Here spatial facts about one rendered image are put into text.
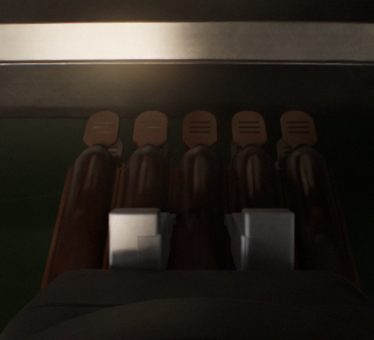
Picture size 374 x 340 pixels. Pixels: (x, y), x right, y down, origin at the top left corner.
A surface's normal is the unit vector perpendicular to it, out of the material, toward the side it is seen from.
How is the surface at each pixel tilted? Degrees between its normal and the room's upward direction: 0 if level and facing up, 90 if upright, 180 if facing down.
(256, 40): 55
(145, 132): 2
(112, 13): 90
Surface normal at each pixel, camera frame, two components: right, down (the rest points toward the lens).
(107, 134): -0.02, -0.69
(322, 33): -0.03, 0.20
